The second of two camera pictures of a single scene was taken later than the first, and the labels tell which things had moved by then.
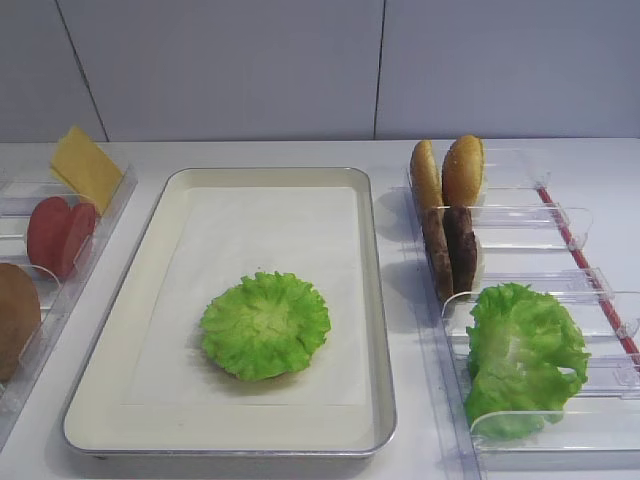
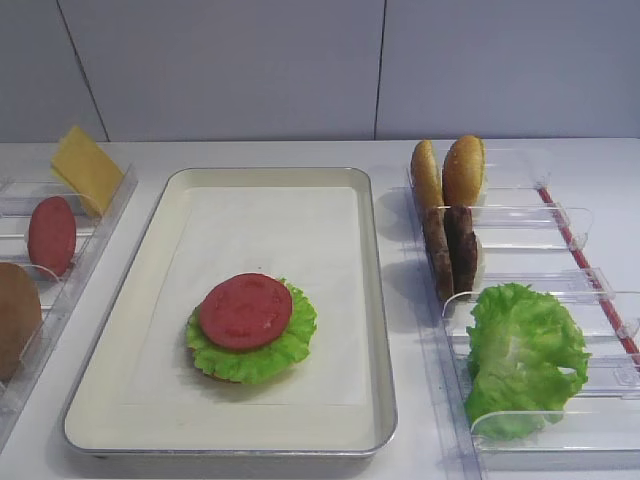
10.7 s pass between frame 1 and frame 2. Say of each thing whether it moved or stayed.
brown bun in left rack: stayed
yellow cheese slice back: stayed
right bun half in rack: stayed
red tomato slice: moved
